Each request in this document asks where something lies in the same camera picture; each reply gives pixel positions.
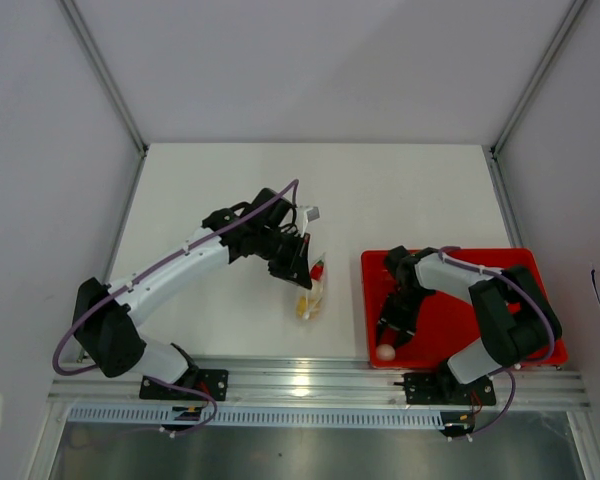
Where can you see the yellow toy pepper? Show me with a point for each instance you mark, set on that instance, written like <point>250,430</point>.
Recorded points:
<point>308,308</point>

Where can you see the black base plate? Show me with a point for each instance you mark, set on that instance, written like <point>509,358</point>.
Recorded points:
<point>211,382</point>
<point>428,388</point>

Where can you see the white slotted cable duct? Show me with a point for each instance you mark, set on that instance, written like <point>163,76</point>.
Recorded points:
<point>259,416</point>

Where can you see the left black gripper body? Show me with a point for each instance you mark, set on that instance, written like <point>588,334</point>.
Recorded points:
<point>278,249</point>

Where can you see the clear zip top bag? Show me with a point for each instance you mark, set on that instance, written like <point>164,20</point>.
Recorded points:
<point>302,291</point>

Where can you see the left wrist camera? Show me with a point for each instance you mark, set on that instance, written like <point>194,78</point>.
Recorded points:
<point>306,215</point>

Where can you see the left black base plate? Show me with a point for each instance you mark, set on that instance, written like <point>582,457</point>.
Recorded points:
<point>211,382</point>

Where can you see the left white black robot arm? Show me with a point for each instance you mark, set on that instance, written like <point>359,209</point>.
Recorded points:
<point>107,317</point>

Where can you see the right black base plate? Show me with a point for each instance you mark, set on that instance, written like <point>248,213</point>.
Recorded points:
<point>428,388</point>

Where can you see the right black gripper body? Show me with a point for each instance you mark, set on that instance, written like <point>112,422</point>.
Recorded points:
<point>408,304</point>

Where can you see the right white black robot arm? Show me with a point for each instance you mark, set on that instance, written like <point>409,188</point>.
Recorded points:
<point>515,319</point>

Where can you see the white egg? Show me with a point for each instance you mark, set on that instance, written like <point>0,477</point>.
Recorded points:
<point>317,291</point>
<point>385,352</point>

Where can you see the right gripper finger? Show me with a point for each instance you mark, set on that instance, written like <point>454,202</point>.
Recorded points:
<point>405,326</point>
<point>386,317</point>

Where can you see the aluminium mounting rail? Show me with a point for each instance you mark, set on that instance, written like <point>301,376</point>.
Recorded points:
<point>324,383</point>

